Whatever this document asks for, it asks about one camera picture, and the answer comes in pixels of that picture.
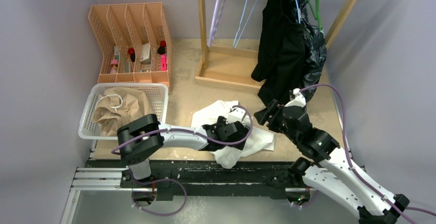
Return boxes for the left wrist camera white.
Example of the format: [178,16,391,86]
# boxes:
[227,107,250,125]

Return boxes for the peach plastic file organizer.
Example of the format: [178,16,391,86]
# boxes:
[88,2,172,87]

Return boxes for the red black marker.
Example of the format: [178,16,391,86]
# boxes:
[128,47,136,63]

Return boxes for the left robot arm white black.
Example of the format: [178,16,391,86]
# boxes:
[111,114,252,188]

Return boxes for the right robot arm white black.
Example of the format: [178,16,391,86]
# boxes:
[254,99,410,223]

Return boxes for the white small box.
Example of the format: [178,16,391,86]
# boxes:
[140,43,152,65]

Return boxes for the plain black shorts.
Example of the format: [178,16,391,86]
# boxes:
[251,0,306,105]

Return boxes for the black patterned shorts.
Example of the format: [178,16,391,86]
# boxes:
[290,0,327,88]

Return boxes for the wooden clothes rack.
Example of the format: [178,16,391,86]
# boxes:
[195,0,357,93]

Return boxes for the green hanger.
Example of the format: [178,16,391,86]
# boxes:
[306,0,323,32]

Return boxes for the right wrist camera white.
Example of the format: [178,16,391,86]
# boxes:
[285,88,306,108]

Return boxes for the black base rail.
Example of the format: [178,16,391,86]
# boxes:
[85,160,315,201]

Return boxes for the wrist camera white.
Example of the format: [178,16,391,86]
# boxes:
[285,88,306,108]
[227,107,250,125]

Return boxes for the pink highlighter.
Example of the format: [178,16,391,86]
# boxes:
[160,54,168,71]

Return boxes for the white shorts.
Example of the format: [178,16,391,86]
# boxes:
[191,100,275,169]

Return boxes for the lilac hanger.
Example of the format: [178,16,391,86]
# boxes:
[207,0,226,47]

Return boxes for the white plastic basket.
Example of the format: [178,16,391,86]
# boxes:
[78,83,169,140]

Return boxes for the beige shorts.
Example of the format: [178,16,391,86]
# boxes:
[92,87,155,137]

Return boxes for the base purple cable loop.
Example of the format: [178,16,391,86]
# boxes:
[131,177,188,216]

